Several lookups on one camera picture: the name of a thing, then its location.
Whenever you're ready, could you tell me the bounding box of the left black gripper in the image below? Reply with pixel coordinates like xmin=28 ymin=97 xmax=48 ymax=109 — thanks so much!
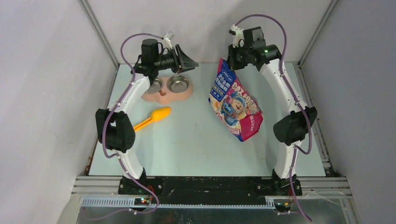
xmin=154 ymin=45 xmax=198 ymax=75

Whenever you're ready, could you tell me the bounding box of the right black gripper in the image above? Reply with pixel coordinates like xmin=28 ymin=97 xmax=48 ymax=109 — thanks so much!
xmin=224 ymin=43 xmax=252 ymax=70

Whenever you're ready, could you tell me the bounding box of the pink double pet bowl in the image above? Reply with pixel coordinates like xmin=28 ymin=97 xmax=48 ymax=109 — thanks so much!
xmin=141 ymin=75 xmax=193 ymax=105

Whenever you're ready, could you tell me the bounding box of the colourful cat food bag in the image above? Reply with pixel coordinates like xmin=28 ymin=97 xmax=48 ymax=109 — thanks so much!
xmin=208 ymin=58 xmax=263 ymax=142

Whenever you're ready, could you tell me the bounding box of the yellow plastic scoop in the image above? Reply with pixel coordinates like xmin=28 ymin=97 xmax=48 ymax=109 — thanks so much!
xmin=134 ymin=106 xmax=171 ymax=132

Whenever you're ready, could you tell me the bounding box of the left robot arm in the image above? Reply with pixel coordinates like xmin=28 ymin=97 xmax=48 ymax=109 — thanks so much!
xmin=95 ymin=39 xmax=198 ymax=194

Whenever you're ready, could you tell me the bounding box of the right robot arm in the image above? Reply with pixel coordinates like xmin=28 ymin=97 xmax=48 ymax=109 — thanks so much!
xmin=227 ymin=25 xmax=318 ymax=195

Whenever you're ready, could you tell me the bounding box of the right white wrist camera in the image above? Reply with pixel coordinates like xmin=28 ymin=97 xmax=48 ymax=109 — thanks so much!
xmin=229 ymin=24 xmax=245 ymax=48

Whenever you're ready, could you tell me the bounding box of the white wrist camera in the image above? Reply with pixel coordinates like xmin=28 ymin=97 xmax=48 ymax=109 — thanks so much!
xmin=163 ymin=31 xmax=174 ymax=50
xmin=229 ymin=24 xmax=245 ymax=48

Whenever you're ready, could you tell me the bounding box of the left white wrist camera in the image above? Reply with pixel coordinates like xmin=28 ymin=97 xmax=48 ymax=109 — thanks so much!
xmin=163 ymin=31 xmax=174 ymax=50

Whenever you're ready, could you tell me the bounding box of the left aluminium frame post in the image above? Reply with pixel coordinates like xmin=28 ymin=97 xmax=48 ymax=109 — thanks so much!
xmin=78 ymin=0 xmax=120 ymax=69

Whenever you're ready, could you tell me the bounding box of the aluminium frame post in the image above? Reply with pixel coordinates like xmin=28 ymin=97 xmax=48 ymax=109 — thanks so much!
xmin=78 ymin=0 xmax=120 ymax=69
xmin=298 ymin=0 xmax=339 ymax=68

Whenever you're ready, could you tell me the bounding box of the right aluminium frame post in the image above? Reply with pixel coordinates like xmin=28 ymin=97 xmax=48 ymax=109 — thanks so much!
xmin=298 ymin=0 xmax=339 ymax=68

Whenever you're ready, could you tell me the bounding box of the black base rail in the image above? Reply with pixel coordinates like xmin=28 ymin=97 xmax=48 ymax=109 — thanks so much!
xmin=118 ymin=176 xmax=303 ymax=204

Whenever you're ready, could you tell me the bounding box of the white cable duct strip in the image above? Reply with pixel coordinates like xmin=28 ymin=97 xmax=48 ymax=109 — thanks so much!
xmin=80 ymin=196 xmax=275 ymax=210

